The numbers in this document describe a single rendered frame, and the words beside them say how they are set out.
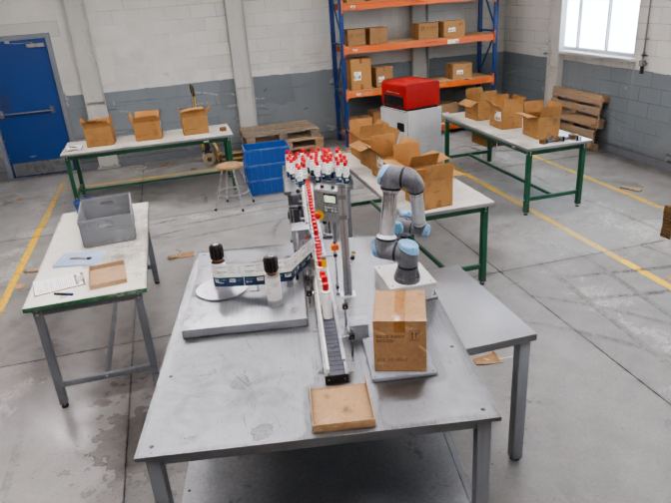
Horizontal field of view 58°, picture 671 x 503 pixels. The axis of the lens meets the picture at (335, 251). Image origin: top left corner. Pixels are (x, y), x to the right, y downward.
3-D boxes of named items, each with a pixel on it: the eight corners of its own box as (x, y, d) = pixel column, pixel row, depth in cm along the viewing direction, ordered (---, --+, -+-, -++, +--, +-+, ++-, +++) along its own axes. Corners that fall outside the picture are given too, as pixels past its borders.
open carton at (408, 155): (379, 186, 565) (377, 147, 550) (431, 177, 578) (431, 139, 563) (397, 200, 526) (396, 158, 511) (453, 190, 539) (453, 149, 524)
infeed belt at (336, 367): (310, 245, 429) (309, 240, 427) (322, 244, 429) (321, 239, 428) (328, 382, 278) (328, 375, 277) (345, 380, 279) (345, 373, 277)
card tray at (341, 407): (309, 389, 276) (309, 382, 274) (365, 383, 278) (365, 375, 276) (313, 433, 249) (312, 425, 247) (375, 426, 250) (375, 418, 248)
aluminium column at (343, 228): (343, 292, 361) (336, 185, 334) (351, 291, 361) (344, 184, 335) (344, 296, 357) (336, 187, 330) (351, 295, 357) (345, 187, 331)
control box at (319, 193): (324, 215, 355) (321, 184, 347) (348, 218, 346) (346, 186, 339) (315, 221, 347) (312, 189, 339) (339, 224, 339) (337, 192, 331)
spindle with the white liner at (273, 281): (268, 300, 348) (262, 252, 336) (283, 298, 348) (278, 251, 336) (267, 307, 339) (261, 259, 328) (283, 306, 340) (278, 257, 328)
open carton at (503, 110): (480, 125, 767) (481, 95, 752) (510, 122, 775) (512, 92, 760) (494, 131, 732) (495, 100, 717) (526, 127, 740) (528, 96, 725)
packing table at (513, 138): (440, 169, 876) (440, 114, 845) (490, 161, 894) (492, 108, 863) (523, 217, 680) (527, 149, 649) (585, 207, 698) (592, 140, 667)
